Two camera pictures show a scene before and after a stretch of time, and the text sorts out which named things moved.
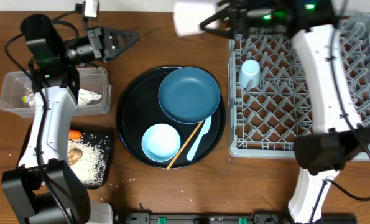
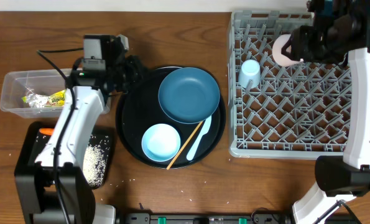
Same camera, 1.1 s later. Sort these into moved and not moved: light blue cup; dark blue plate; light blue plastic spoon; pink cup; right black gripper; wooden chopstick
Moved: pink cup; right black gripper
Not moved: dark blue plate; wooden chopstick; light blue cup; light blue plastic spoon
